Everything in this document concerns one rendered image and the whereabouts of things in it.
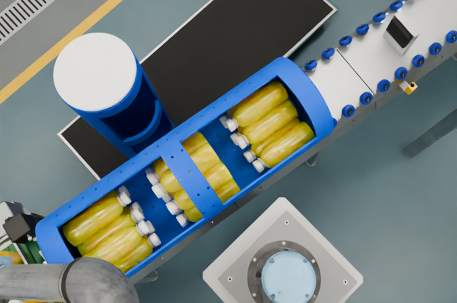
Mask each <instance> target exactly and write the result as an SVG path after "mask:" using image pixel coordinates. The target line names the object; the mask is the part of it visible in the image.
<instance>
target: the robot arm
mask: <svg viewBox="0 0 457 303"><path fill-rule="evenodd" d="M255 284H256V288H257V290H258V292H259V294H260V296H261V297H262V299H263V303H314V290H315V288H316V274H315V271H314V269H313V267H312V265H311V264H310V262H309V261H308V260H307V259H306V257H305V256H304V255H302V254H301V253H299V252H298V251H296V250H294V249H290V248H277V249H274V250H271V251H269V252H268V253H266V254H265V255H264V256H263V257H262V258H261V259H260V261H259V263H258V265H257V267H256V271H255ZM8 300H25V301H39V302H65V303H139V298H138V295H137V292H136V290H135V287H134V286H133V284H132V282H131V281H130V280H129V278H128V277H127V276H126V275H125V273H123V271H121V270H120V269H119V268H117V267H116V266H115V265H113V264H111V263H109V262H108V261H105V260H102V259H100V258H96V257H79V258H76V259H74V260H72V261H71V262H70V263H57V264H12V258H11V257H8V256H0V303H8Z"/></svg>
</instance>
